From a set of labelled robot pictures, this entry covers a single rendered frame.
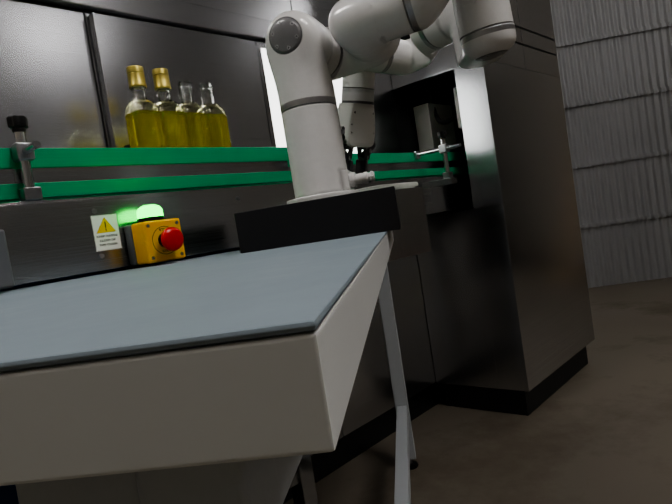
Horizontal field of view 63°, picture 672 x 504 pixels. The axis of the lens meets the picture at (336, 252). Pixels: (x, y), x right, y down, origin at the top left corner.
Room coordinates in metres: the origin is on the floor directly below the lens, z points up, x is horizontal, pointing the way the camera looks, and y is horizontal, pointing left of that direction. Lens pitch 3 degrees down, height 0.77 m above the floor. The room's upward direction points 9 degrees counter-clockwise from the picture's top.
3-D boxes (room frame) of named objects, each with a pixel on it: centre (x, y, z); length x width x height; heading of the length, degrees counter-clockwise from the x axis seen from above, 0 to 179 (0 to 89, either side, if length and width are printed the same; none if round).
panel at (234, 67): (1.60, 0.16, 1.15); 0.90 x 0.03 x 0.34; 137
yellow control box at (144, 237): (0.95, 0.30, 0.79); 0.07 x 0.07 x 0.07; 47
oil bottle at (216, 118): (1.31, 0.24, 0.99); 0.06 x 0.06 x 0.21; 47
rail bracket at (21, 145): (0.84, 0.43, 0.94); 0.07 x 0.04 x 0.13; 47
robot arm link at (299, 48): (0.95, 0.00, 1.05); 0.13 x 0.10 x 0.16; 159
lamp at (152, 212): (0.96, 0.31, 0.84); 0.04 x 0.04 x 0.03
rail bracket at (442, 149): (1.78, -0.37, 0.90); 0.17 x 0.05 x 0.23; 47
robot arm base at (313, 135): (0.94, -0.01, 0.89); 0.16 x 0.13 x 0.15; 79
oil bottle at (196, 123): (1.27, 0.28, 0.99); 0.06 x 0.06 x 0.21; 47
